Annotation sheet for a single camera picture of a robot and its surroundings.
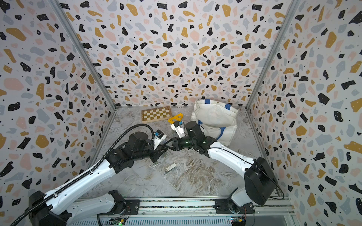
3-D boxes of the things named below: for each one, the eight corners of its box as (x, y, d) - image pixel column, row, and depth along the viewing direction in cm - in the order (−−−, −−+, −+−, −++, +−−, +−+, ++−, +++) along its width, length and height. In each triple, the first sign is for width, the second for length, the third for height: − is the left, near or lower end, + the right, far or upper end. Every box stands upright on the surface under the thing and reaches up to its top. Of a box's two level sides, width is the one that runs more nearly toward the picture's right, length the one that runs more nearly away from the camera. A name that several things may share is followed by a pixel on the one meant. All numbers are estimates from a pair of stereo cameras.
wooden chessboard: (142, 123, 112) (141, 121, 110) (142, 112, 120) (141, 110, 118) (173, 118, 116) (173, 116, 114) (171, 107, 124) (170, 105, 122)
